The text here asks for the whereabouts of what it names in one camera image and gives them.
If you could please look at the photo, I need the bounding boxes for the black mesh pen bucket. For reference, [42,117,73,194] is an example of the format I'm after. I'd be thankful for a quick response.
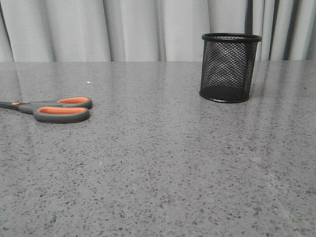
[199,33,262,103]

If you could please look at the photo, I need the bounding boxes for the grey white curtain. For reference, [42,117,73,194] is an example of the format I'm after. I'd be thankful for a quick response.
[0,0,316,62]

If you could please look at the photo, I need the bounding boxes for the grey orange handled scissors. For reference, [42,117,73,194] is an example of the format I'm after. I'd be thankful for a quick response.
[0,96,93,123]

